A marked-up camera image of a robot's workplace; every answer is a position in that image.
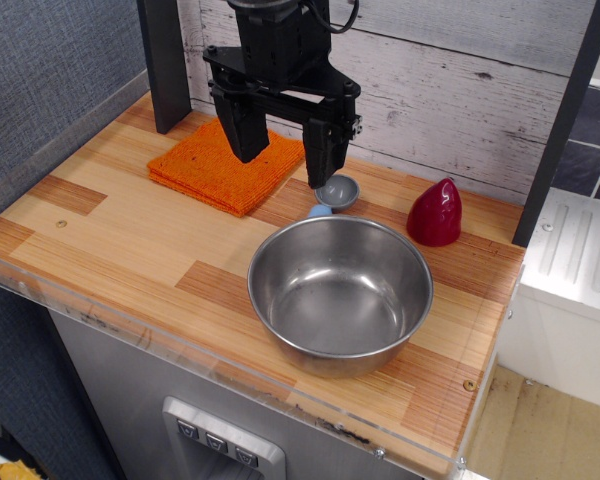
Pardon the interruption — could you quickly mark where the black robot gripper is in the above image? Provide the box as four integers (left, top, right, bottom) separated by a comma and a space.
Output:
203, 1, 361, 189

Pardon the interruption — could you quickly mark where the orange folded towel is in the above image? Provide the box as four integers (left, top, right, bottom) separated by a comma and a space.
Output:
147, 118, 304, 217

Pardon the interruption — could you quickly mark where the grey blue toy spoon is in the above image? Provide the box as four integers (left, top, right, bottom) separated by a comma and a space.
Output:
309, 174, 360, 217

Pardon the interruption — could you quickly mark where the red pointed plastic toy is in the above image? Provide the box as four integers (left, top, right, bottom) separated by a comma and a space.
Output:
406, 178, 462, 247

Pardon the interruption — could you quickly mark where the stainless steel bowl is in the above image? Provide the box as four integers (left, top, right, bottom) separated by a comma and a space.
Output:
247, 215, 434, 378

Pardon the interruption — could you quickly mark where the grey toy fridge cabinet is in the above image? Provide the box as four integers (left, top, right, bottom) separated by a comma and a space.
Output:
51, 313, 415, 479

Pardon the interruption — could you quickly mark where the silver dispenser button panel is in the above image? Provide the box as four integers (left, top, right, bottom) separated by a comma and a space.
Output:
162, 396, 287, 479

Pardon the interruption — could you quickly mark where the white toy sink unit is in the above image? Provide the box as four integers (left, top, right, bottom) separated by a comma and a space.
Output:
497, 189, 600, 406

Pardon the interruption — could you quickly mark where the yellow object bottom corner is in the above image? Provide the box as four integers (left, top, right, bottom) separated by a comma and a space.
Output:
0, 461, 42, 480

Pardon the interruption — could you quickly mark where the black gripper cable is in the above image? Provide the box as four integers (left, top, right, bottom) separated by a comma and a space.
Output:
299, 0, 360, 36

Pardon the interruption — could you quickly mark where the dark left frame post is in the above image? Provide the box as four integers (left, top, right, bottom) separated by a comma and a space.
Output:
137, 0, 191, 134

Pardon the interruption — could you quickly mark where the dark frame post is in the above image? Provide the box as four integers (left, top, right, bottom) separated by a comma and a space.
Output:
137, 0, 191, 134
512, 0, 600, 247

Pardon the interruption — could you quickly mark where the dark right frame post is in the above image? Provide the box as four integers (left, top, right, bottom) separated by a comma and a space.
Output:
512, 0, 600, 247

